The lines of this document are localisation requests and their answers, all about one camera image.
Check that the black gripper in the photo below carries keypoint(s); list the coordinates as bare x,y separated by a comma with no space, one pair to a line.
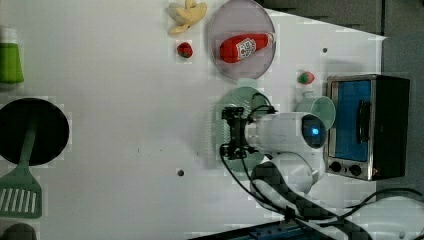
234,150

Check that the red ketchup bottle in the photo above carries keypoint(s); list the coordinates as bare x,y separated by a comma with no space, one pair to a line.
240,47

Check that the red toy strawberry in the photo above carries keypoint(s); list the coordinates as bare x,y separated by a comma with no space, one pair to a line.
185,50

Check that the pink green toy strawberry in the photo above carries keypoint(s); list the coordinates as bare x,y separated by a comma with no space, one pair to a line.
306,78

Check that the mint green cup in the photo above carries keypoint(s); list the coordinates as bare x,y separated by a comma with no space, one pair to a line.
320,106

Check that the grey round plate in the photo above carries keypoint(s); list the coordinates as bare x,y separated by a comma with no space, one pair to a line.
237,17

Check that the peeled toy banana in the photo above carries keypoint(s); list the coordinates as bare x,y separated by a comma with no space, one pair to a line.
186,15

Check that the silver black toaster oven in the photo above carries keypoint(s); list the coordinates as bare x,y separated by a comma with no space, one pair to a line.
368,139

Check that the black round pan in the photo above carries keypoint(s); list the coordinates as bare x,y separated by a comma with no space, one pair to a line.
53,130

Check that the green slotted spatula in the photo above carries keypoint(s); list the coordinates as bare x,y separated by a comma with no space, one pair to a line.
21,193

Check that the green bottle white cap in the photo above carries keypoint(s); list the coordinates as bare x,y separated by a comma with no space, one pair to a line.
10,63

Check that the grey object at corner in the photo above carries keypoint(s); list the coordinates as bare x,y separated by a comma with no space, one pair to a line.
19,231

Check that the blue metal frame rail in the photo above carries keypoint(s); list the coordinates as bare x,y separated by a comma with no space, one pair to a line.
269,231

